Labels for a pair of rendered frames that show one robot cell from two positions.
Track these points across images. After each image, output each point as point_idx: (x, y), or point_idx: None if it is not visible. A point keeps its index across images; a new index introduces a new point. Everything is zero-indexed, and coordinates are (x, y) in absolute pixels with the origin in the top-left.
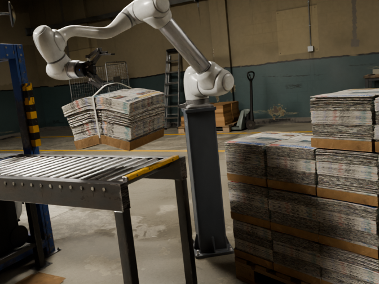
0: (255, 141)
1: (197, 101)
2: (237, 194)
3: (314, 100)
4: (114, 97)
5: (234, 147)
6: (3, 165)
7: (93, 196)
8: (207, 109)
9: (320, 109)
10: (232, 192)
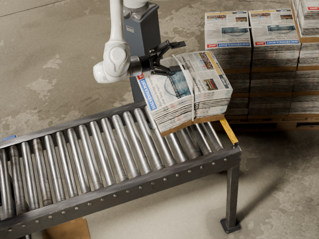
0: (231, 39)
1: (144, 7)
2: None
3: (309, 13)
4: (209, 86)
5: (218, 51)
6: (29, 179)
7: (212, 168)
8: (154, 10)
9: (313, 19)
10: None
